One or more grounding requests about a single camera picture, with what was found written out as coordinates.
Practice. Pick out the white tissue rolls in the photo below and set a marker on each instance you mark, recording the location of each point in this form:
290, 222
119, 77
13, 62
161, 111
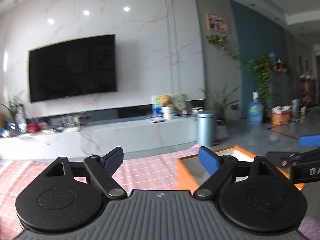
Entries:
168, 112

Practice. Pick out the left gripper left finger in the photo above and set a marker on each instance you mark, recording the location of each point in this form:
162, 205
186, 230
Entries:
100, 171

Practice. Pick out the orange storage box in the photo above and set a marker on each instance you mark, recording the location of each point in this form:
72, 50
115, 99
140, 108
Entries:
256, 183

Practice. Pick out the blue water jug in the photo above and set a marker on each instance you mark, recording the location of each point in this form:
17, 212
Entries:
255, 111

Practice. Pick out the white marble tv console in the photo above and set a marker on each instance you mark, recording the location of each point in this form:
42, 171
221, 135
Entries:
132, 136

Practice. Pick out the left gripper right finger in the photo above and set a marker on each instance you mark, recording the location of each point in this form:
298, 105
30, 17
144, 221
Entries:
220, 170

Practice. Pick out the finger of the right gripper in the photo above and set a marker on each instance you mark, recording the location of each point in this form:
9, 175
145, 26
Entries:
309, 141

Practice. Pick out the white wifi router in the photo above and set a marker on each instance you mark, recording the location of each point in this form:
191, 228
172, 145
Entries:
71, 123

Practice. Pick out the black wall television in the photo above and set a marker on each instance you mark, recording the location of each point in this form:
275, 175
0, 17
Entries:
73, 68

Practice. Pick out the tall floor plant right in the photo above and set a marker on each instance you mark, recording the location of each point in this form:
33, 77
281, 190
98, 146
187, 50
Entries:
219, 101

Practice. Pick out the red box on console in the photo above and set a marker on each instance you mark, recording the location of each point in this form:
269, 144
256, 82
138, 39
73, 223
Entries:
33, 127

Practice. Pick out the grey metal trash bin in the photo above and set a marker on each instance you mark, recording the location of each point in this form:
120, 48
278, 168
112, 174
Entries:
205, 128

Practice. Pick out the brown teddy bear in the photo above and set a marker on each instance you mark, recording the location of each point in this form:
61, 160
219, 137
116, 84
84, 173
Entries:
165, 101

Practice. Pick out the hanging ivy plant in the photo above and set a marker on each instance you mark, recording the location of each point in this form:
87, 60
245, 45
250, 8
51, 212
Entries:
261, 67

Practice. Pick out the framed wall picture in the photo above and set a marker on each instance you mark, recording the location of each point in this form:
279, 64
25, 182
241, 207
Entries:
216, 23

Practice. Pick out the blue picture book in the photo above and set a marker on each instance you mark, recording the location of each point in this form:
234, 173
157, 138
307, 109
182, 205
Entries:
156, 106

